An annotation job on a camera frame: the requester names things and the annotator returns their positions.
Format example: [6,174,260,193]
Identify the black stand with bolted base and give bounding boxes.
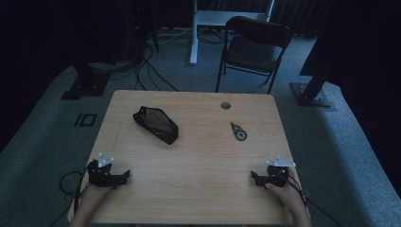
[289,46,338,113]

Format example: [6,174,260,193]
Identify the black stand with square base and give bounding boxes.
[61,61,112,101]

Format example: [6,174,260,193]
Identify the black mesh pencil case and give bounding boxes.
[131,105,180,146]

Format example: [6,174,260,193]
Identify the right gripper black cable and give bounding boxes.
[279,172,345,227]

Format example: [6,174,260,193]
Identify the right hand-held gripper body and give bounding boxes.
[264,155,297,187]

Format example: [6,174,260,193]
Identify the white floor cable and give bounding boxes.
[147,26,194,45]

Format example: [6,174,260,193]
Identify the white desk frame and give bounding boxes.
[189,0,276,66]

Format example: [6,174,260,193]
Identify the green correction tape dispenser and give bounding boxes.
[230,121,248,142]

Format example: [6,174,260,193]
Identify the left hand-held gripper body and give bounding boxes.
[86,152,125,189]

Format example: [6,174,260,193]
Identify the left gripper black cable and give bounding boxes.
[59,164,95,216]

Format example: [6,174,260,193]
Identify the black folding chair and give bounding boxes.
[215,15,293,96]

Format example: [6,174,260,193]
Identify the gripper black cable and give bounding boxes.
[279,172,345,227]
[59,164,95,216]

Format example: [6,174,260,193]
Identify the person's right hand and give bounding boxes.
[264,167,305,210]

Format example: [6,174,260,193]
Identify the black floor cables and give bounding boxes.
[134,44,181,93]

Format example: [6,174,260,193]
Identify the person's left hand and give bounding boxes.
[79,183,112,206]

